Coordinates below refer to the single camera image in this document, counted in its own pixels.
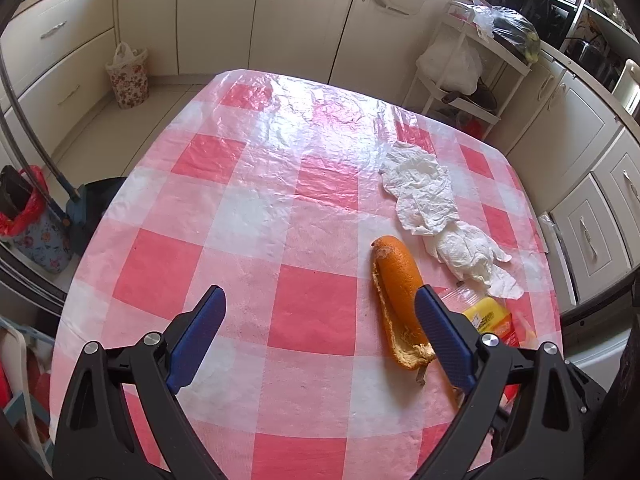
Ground dark bag of vegetables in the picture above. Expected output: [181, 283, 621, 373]
[472, 4, 542, 61]

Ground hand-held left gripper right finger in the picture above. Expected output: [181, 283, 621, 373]
[414, 284, 588, 480]

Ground blue floral bin red bag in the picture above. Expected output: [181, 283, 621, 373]
[0, 165, 73, 275]

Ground blue dustpan with handle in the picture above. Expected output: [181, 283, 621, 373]
[0, 105, 81, 211]

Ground black toaster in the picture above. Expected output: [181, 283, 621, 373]
[565, 37, 608, 73]

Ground clear snack bag yellow label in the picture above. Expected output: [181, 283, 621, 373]
[440, 287, 518, 351]

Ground white floral trash bin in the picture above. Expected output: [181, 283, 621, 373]
[105, 42, 150, 109]

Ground black frying pan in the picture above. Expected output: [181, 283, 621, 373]
[440, 77, 501, 118]

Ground white trolley cart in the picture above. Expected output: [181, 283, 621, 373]
[402, 0, 533, 141]

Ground black oven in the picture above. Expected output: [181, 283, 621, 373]
[530, 0, 586, 46]

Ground red plastic bag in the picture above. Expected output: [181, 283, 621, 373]
[452, 110, 488, 138]

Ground pink checkered plastic tablecloth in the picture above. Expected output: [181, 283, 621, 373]
[50, 69, 563, 480]

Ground white lower kitchen cabinets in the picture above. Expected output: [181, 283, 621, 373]
[0, 0, 640, 311]

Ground beige blue shelf rack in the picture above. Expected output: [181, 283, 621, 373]
[0, 315, 56, 461]

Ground white electric water boiler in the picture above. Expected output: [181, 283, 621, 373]
[612, 59, 640, 103]

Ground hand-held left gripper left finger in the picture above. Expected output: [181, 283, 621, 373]
[52, 285, 228, 480]

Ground white plastic bag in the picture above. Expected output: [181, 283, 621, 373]
[416, 39, 483, 93]

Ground orange bun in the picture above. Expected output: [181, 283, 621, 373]
[370, 235, 437, 386]

